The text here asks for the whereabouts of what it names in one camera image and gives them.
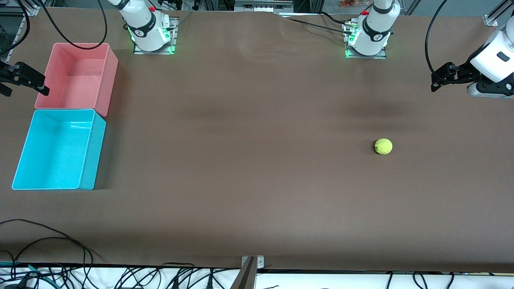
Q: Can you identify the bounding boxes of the yellow-green tennis ball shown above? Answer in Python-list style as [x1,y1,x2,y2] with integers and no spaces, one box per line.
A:
[374,138,393,155]

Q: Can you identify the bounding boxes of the pink plastic bin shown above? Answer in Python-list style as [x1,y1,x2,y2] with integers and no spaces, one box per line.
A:
[34,42,119,118]

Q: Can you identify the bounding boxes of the blue plastic bin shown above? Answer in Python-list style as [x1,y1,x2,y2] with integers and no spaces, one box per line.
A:
[11,109,107,191]

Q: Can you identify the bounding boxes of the aluminium profile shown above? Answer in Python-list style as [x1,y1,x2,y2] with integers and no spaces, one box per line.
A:
[483,0,514,27]

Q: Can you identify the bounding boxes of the grey power strip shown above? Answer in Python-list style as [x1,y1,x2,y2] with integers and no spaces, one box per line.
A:
[234,0,294,12]

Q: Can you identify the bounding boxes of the silver mounting plate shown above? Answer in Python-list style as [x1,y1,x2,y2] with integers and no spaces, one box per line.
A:
[241,255,265,269]

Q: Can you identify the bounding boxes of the grey metal bar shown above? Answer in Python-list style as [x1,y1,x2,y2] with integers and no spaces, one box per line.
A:
[230,257,257,289]

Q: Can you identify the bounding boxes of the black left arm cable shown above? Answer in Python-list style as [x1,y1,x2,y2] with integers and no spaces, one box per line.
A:
[425,0,449,76]

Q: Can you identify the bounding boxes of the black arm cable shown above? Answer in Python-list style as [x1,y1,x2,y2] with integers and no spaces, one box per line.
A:
[38,0,108,51]
[425,0,449,76]

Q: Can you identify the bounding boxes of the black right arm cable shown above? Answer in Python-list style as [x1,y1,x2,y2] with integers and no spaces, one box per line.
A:
[38,0,108,51]

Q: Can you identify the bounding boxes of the aluminium frame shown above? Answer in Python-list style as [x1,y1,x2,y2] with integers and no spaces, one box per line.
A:
[0,0,41,17]

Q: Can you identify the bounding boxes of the thin grey cable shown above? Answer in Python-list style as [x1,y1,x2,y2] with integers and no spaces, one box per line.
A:
[175,10,194,27]

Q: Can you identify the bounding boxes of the teal cable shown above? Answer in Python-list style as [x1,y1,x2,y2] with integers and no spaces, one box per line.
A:
[0,261,53,282]

